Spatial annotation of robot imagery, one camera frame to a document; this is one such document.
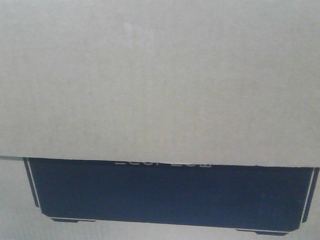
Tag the brown cardboard box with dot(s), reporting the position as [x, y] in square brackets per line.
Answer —
[165, 81]

